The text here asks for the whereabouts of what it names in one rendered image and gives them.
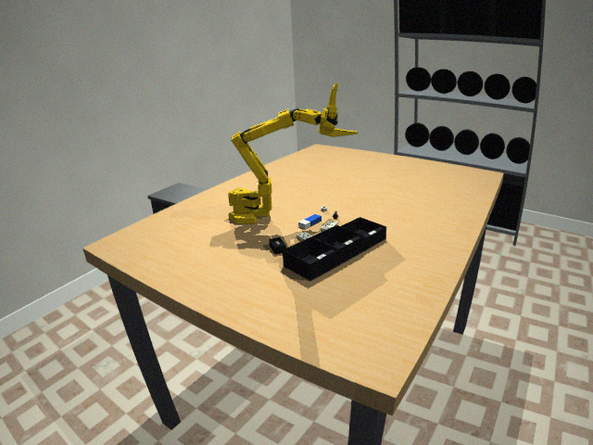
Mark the white domino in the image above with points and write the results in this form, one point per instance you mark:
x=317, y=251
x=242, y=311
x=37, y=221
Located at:
x=303, y=236
x=328, y=225

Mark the black 9v battery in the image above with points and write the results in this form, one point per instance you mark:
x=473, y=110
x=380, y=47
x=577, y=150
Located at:
x=277, y=245

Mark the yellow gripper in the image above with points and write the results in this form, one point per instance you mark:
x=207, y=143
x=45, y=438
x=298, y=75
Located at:
x=329, y=117

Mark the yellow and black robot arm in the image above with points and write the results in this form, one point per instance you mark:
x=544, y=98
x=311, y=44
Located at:
x=246, y=202

